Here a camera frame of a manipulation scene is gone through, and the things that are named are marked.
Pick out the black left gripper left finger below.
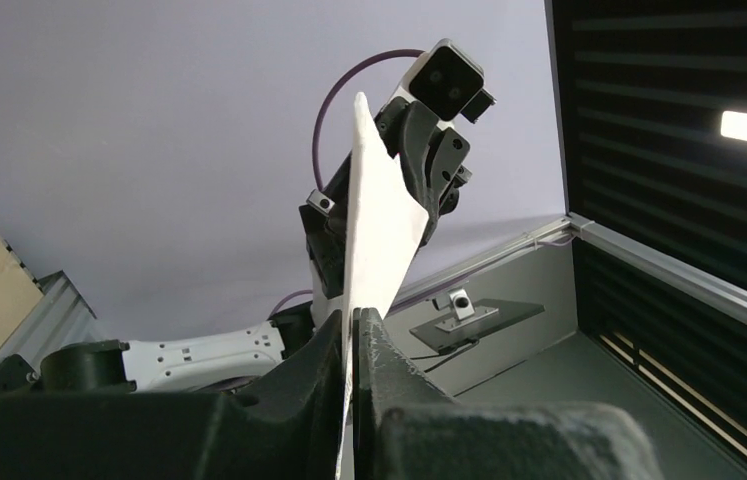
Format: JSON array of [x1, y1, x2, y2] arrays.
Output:
[[0, 314, 344, 479]]

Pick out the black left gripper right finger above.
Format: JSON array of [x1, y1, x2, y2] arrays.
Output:
[[351, 308, 663, 479]]

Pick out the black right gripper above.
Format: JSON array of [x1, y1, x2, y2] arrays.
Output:
[[299, 97, 471, 299]]

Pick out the white paper coffee filter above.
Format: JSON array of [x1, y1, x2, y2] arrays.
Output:
[[334, 92, 429, 479]]

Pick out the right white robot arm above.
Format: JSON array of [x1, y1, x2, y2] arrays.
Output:
[[40, 96, 470, 393]]

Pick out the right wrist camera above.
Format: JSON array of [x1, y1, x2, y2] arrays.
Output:
[[401, 38, 496, 123]]

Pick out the camera mount plate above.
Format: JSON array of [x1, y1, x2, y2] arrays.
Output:
[[409, 288, 545, 354]]

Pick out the aluminium frame rail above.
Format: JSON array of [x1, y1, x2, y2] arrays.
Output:
[[389, 213, 747, 351]]

